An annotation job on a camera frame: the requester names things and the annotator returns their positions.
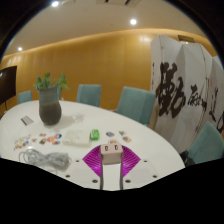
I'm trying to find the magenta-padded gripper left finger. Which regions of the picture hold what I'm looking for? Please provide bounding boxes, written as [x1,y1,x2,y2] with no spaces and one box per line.
[64,144,105,191]

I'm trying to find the white calligraphy folding screen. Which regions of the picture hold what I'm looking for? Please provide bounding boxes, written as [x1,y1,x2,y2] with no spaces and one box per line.
[148,34,224,156]

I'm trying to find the black television screen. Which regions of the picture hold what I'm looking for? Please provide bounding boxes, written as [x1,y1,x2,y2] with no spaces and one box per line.
[0,65,18,108]

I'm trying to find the flat grey card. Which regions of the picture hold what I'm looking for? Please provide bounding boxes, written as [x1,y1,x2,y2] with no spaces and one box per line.
[20,115,35,127]

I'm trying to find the teal upholstered chairs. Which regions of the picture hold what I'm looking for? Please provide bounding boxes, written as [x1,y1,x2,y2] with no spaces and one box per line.
[17,83,224,166]

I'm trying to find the colourful sticker sheet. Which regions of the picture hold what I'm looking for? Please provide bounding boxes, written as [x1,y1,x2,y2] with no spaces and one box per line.
[13,134,33,151]

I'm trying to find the black bag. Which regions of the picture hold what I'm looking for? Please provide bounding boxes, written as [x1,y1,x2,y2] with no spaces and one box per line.
[179,149,198,167]

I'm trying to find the round ceiling lights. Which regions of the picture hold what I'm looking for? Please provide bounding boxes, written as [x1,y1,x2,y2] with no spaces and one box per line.
[17,0,138,52]

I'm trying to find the potted plant in grey vase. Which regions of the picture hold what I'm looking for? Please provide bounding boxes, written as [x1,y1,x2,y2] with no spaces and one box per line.
[33,72,71,127]

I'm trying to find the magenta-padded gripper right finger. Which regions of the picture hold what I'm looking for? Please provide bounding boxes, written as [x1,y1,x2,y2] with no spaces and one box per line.
[118,144,160,191]

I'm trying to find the grey coiled power cable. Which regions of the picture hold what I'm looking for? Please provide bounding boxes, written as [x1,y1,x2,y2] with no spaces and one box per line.
[18,148,73,175]

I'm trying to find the small green box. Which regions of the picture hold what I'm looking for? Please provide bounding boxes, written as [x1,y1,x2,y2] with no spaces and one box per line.
[89,129,100,141]

